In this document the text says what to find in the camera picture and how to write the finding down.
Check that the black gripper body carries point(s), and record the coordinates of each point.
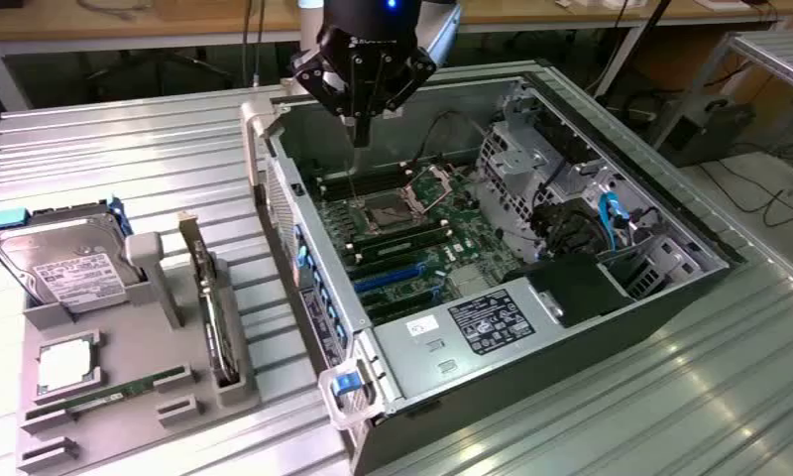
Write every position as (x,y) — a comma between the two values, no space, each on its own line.
(373,30)

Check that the graphics card with metal bracket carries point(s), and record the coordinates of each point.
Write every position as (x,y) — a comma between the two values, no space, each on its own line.
(205,277)

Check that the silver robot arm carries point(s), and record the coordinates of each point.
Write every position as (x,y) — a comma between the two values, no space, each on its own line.
(445,35)

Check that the thin metal locking lever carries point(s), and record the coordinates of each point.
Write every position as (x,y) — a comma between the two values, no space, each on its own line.
(352,173)

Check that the black RAM slot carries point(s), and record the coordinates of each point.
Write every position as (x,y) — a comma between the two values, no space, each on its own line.
(396,242)
(402,253)
(364,181)
(400,247)
(362,176)
(369,190)
(393,236)
(366,185)

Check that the metal socket cover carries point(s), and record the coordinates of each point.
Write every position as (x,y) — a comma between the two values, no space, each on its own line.
(432,186)

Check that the black case knob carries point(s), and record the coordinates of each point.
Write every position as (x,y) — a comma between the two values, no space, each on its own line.
(296,190)

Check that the wooden desk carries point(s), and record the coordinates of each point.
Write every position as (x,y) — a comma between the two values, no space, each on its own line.
(172,25)

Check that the silver disk bay cage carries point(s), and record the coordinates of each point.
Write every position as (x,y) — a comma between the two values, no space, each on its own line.
(522,163)

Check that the CPU socket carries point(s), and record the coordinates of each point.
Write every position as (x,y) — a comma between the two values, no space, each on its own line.
(389,213)

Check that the green motherboard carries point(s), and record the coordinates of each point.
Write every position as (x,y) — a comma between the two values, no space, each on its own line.
(465,233)

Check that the long black expansion slot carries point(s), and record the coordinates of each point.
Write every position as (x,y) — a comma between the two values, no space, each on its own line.
(402,311)
(396,299)
(377,268)

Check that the blue expansion slot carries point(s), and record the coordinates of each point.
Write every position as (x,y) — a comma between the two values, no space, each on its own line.
(386,278)

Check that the silver chipset heatsink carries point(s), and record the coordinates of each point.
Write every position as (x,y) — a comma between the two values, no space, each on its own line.
(469,281)

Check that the black box on floor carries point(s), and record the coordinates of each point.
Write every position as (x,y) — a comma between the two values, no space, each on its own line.
(706,134)

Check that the black plastic shroud box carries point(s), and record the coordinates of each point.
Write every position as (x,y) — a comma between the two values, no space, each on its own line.
(574,292)

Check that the hard disk with blue carrier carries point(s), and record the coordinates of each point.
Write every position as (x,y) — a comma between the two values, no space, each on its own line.
(58,263)

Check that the metal slat side table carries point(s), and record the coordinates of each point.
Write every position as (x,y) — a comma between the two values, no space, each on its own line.
(780,54)

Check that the grey power supply unit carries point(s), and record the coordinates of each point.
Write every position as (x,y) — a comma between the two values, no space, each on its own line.
(429,362)

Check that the blue case latch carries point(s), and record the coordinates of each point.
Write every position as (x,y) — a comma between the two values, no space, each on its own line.
(345,385)

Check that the open dark PC case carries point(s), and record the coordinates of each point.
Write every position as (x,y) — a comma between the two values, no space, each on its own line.
(634,347)

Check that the silver CPU chip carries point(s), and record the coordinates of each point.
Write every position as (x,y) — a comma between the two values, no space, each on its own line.
(65,364)

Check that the green RAM stick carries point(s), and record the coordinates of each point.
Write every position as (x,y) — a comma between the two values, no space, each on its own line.
(105,392)

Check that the grey parts rack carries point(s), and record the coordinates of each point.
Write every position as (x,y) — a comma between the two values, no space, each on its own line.
(105,426)

